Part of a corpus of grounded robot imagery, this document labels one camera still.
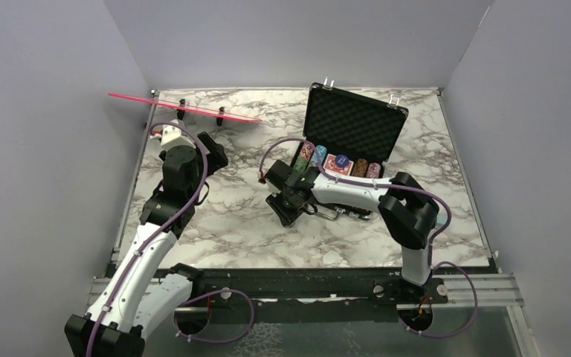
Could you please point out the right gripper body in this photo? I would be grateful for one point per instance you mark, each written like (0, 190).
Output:
(288, 192)

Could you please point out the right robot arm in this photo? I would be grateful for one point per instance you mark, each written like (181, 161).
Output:
(408, 211)

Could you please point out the light blue eraser block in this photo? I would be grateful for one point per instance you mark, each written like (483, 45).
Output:
(447, 220)

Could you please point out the light blue chip stack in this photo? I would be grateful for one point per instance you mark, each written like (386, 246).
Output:
(318, 156)

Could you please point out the orange black chip stack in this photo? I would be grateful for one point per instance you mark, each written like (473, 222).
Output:
(360, 168)

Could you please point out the pink acrylic sheet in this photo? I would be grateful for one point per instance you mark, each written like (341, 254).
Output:
(172, 105)

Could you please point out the red white chip stack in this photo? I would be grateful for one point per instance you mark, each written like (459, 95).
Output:
(304, 156)

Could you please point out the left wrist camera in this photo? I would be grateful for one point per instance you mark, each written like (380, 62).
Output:
(172, 136)

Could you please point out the purple red chip stack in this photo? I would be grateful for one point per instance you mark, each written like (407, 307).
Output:
(373, 171)

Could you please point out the red playing card deck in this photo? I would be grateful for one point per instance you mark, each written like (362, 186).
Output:
(329, 165)

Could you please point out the blue small blind button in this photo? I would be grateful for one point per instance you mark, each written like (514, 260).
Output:
(341, 161)

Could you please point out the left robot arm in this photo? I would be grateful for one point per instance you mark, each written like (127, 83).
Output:
(119, 322)

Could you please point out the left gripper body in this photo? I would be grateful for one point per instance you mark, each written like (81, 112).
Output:
(215, 160)

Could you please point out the metal wire stand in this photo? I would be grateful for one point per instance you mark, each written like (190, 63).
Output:
(202, 116)

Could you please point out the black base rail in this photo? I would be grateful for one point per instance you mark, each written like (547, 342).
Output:
(309, 295)

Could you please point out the chrome case handle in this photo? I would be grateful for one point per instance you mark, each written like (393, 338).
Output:
(329, 212)

